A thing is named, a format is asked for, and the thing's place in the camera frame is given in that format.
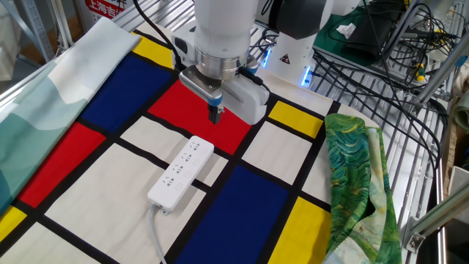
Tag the white four-socket power strip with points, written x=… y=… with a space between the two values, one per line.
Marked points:
x=183 y=172

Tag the yellow green screwdriver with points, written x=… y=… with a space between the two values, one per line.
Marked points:
x=420 y=72

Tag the white crumpled tissue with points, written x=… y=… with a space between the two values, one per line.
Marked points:
x=346 y=30

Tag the pale teal white cloth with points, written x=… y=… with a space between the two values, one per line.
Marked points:
x=36 y=110

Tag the aluminium profile bar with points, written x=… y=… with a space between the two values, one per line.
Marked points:
x=441 y=73
x=436 y=220

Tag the colour block grid tablecloth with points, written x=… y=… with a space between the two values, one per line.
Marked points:
x=238 y=212

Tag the grey perforated steel strut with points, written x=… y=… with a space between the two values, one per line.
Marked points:
x=36 y=29

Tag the green painted landscape cloth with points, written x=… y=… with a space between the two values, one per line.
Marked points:
x=348 y=165

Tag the red white sign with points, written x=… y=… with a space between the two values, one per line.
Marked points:
x=104 y=7

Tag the green desk mat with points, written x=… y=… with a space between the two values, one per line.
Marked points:
x=329 y=44

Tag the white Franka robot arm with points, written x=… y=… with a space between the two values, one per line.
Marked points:
x=220 y=25

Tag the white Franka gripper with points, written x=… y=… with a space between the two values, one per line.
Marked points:
x=245 y=102

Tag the black pouch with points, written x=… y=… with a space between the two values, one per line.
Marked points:
x=366 y=36

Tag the brown cardboard panel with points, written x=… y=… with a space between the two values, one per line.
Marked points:
x=450 y=154

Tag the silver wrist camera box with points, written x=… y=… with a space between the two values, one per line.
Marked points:
x=198 y=84

